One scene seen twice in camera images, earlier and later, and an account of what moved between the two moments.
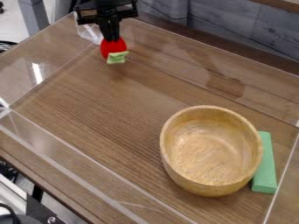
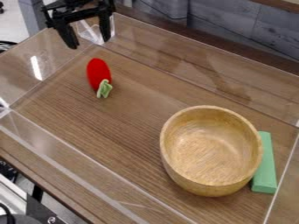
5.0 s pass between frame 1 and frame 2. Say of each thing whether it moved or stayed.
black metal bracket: stayed
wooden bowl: stayed
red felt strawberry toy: moved
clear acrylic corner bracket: stayed
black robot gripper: moved
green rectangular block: stayed
